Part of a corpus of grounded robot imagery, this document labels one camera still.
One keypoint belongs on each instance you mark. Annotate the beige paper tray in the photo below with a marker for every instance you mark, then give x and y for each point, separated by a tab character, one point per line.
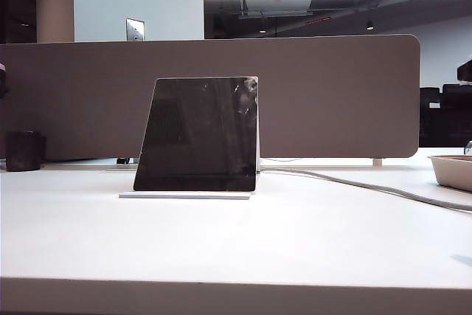
455	176

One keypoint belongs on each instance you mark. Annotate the black divider foot clamp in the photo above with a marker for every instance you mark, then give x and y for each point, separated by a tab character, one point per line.
123	160

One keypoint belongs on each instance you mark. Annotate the black cylindrical cup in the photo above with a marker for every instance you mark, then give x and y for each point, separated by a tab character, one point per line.
24	151

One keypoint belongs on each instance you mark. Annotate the black bulky background object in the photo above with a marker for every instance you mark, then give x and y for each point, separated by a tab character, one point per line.
465	69

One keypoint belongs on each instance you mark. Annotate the black pendant lamp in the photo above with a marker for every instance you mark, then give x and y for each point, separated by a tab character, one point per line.
262	29
370	26

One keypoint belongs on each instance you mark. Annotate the small bluish grey object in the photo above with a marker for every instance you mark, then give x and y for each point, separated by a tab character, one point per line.
469	148

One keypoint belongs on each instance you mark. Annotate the white divider foot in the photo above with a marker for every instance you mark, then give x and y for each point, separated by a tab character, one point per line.
378	162

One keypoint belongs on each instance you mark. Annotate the square mirror with white base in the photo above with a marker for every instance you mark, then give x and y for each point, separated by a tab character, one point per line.
195	138

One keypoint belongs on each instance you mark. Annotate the pink and black edge object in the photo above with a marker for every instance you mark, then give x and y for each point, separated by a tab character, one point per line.
3	79

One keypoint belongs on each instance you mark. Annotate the brown desk divider panel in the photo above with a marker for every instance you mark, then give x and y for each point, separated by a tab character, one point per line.
332	101

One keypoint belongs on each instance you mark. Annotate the silver wall switch plate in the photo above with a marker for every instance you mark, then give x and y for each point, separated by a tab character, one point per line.
135	29

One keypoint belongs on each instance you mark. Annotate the black office chair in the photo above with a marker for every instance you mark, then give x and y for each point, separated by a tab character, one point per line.
429	119
457	119

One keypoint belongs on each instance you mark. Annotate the red ceiling sign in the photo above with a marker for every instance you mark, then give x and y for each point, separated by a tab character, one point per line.
318	20

